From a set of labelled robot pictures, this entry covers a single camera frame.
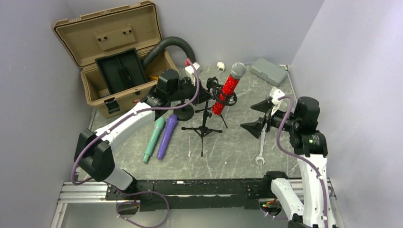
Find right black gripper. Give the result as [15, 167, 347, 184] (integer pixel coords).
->
[240, 99, 300, 138]

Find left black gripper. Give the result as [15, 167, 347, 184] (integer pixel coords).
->
[168, 76, 214, 106]

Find black tripod shock-mount stand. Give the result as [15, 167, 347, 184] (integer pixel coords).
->
[207, 77, 238, 128]

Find black tripod mic stand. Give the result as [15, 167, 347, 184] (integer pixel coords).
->
[181, 101, 222, 157]

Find purple microphone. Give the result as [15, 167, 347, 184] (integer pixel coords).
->
[157, 114, 178, 160]

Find red microphone silver grille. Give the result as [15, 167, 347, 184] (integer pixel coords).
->
[212, 62, 247, 115]

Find mint green microphone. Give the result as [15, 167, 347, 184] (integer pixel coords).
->
[143, 117, 165, 163]

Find black round-base mic stand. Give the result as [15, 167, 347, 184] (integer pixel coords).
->
[173, 105, 194, 122]

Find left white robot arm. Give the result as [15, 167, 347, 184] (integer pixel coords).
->
[71, 69, 203, 200]

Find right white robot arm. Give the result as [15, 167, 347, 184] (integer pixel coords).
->
[241, 96, 338, 228]

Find small white pipe fitting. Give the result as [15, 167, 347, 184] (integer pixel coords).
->
[217, 62, 225, 72]

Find silver open-end wrench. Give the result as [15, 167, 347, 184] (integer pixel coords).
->
[255, 130, 266, 165]

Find grey rectangular block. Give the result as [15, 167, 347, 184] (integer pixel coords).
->
[250, 57, 287, 87]

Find black tray in case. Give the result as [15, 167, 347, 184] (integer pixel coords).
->
[96, 48, 148, 94]

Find tan plastic tool case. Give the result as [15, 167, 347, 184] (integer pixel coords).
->
[53, 0, 175, 118]

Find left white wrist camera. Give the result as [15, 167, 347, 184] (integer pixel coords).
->
[185, 58, 201, 86]

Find black corrugated hose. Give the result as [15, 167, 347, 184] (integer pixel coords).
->
[141, 36, 198, 68]

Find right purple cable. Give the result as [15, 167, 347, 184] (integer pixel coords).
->
[259, 95, 335, 228]

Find aluminium extrusion frame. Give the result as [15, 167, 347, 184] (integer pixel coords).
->
[50, 108, 337, 228]

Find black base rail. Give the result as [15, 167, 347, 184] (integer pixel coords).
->
[106, 178, 275, 212]

